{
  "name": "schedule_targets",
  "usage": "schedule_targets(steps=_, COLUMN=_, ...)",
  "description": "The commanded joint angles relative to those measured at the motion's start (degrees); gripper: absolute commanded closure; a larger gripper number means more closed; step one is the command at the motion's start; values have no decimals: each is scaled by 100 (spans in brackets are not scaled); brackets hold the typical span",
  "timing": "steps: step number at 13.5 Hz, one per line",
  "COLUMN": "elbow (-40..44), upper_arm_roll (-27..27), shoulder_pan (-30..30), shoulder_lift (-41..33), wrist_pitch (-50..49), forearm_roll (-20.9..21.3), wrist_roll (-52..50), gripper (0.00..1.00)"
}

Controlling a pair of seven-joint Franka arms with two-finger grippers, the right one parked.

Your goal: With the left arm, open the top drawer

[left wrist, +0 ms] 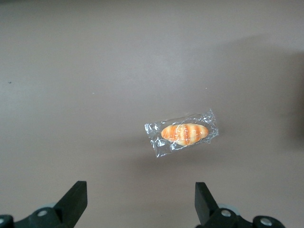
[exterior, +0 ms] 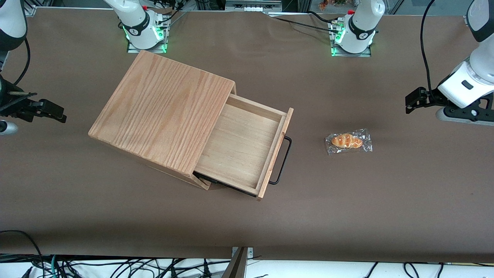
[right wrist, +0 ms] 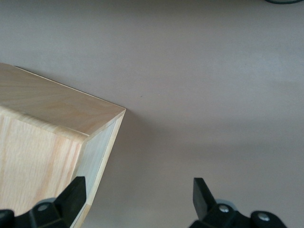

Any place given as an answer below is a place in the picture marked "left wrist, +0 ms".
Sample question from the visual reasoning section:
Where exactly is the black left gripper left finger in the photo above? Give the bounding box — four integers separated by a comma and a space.
0, 180, 88, 228

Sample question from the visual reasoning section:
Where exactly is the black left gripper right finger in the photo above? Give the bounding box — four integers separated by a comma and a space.
194, 181, 285, 228

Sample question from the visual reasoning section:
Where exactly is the plastic-wrapped orange bread roll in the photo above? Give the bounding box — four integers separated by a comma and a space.
144, 108, 219, 158

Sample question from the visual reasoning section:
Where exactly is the brown table cover sheet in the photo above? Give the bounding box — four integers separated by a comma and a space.
0, 0, 304, 228

